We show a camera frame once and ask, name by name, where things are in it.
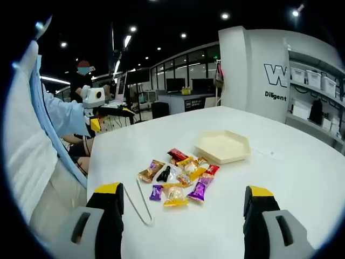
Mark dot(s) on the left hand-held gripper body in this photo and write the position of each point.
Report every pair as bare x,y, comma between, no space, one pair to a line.
90,99

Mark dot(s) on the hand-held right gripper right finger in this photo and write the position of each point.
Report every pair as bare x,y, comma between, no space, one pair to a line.
258,215

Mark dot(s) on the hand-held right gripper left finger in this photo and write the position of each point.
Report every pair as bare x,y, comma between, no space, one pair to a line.
107,215

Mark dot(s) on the metal food tongs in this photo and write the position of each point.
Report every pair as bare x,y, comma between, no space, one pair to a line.
144,207

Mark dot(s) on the beige hexagonal container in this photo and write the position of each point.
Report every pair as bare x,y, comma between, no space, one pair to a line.
221,147

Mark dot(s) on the pile of food packets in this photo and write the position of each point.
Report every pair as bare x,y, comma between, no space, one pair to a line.
175,175

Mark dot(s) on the silver computer monitor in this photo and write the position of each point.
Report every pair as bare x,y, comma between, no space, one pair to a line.
120,87

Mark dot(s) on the dark office counter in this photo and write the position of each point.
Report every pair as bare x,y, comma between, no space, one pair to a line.
175,103

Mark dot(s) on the black computer monitor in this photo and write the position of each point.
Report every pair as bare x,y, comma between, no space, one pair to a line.
202,85
175,85

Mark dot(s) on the long ceiling tube light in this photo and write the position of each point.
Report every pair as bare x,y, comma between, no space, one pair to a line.
127,41

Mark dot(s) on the pink hanging bag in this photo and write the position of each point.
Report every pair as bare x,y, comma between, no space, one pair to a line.
219,76

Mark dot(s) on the white carton box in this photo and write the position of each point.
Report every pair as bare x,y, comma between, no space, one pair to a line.
300,109

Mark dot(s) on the black backpack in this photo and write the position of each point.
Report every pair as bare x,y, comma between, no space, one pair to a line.
316,112

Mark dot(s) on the white storage box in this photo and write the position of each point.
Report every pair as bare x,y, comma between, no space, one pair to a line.
328,87
313,79
297,75

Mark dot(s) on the grey wall shelf unit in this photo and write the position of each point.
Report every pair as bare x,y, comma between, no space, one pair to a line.
310,89

